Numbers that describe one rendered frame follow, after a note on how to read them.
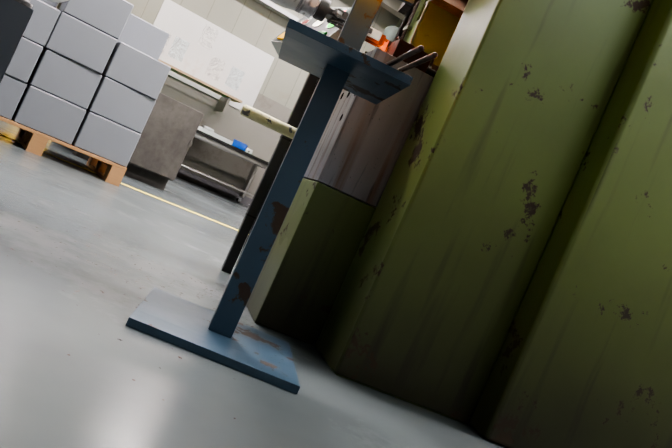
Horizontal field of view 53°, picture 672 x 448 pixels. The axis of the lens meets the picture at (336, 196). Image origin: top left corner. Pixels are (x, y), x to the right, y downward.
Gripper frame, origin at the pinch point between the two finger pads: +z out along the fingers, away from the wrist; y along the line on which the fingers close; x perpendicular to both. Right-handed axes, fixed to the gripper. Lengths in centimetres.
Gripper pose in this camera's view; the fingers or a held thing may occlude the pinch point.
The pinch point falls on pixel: (369, 34)
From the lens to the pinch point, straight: 235.0
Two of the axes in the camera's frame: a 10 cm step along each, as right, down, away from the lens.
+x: 4.1, -9.1, 0.3
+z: 8.8, 4.0, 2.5
